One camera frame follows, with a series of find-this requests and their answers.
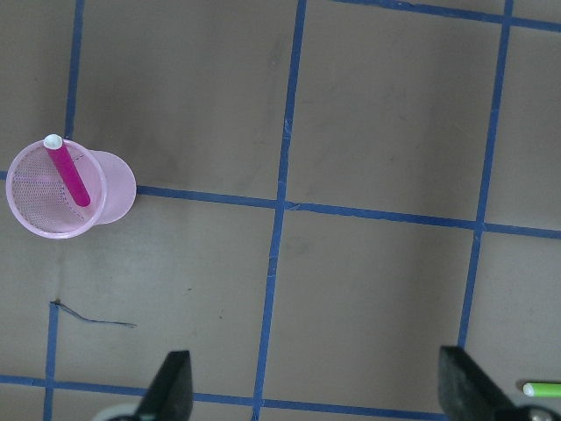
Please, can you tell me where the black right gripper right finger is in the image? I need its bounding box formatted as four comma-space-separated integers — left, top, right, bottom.
438, 346, 561, 421

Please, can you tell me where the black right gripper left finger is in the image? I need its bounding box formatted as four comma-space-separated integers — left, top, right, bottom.
133, 350, 193, 420

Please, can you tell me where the pink pen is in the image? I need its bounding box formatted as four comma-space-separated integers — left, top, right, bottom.
43, 134, 91, 207

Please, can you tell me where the pink mesh cup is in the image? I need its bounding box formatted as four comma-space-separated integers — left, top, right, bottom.
5, 140, 137, 239

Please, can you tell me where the green pen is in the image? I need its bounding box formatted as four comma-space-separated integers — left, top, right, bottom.
522, 382, 561, 398

